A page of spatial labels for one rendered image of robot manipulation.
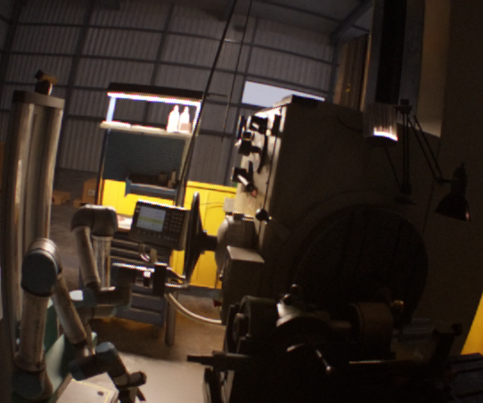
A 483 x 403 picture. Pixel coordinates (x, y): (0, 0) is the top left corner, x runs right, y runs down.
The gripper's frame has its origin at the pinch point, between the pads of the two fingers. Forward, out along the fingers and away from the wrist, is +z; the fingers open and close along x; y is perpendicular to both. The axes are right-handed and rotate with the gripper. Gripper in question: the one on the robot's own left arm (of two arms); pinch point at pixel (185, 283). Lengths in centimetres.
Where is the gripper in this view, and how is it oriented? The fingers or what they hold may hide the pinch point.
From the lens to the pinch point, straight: 158.6
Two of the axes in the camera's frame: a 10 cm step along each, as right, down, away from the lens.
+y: -2.0, 0.1, 9.8
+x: -1.4, 9.9, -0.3
